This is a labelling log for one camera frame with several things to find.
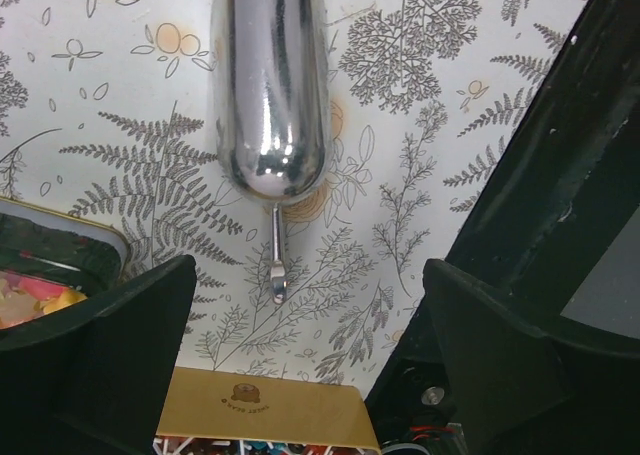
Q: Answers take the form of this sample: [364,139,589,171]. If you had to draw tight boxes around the gold tin of wrapped candies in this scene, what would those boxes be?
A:
[156,367,381,454]

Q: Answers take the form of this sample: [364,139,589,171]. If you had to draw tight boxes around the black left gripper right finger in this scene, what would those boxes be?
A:
[423,259,639,454]

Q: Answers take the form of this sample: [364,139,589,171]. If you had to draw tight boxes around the black metal base rail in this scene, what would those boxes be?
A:
[366,0,639,454]

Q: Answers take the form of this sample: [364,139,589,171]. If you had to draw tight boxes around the silver metal scoop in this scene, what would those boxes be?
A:
[211,0,333,304]

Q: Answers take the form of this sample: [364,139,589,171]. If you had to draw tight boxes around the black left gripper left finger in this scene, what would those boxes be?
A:
[1,255,196,454]

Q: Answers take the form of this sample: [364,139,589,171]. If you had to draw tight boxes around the tin of gummy candies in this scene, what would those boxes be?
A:
[1,197,129,330]

